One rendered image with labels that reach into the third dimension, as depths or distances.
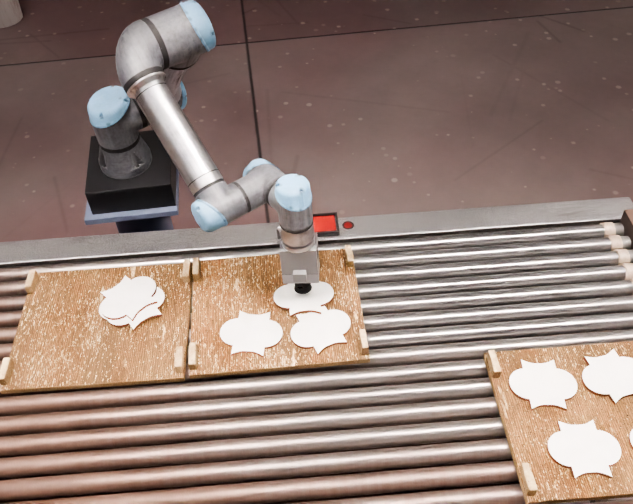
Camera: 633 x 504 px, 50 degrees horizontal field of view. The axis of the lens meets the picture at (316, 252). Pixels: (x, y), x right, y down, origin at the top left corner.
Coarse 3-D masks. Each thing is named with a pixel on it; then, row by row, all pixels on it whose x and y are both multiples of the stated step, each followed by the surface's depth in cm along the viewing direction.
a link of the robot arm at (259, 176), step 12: (252, 168) 153; (264, 168) 152; (276, 168) 153; (240, 180) 150; (252, 180) 149; (264, 180) 150; (276, 180) 148; (252, 192) 149; (264, 192) 149; (252, 204) 149
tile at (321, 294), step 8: (280, 288) 169; (288, 288) 169; (312, 288) 169; (320, 288) 168; (328, 288) 168; (280, 296) 167; (288, 296) 167; (296, 296) 167; (304, 296) 167; (312, 296) 167; (320, 296) 166; (328, 296) 166; (280, 304) 165; (288, 304) 165; (296, 304) 165; (304, 304) 165; (312, 304) 165; (320, 304) 165; (296, 312) 163; (304, 312) 164; (320, 312) 163
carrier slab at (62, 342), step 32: (64, 288) 172; (96, 288) 172; (160, 288) 172; (32, 320) 166; (64, 320) 166; (96, 320) 165; (160, 320) 165; (32, 352) 159; (64, 352) 159; (96, 352) 159; (128, 352) 159; (160, 352) 158; (32, 384) 153; (64, 384) 153; (96, 384) 153; (128, 384) 154
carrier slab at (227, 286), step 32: (256, 256) 178; (320, 256) 178; (224, 288) 171; (256, 288) 171; (352, 288) 170; (192, 320) 164; (224, 320) 164; (288, 320) 164; (352, 320) 163; (224, 352) 158; (288, 352) 157; (352, 352) 157
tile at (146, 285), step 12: (144, 276) 171; (120, 288) 169; (132, 288) 169; (144, 288) 168; (156, 288) 169; (108, 300) 166; (120, 300) 166; (132, 300) 166; (144, 300) 166; (108, 312) 164; (120, 312) 164; (132, 312) 163
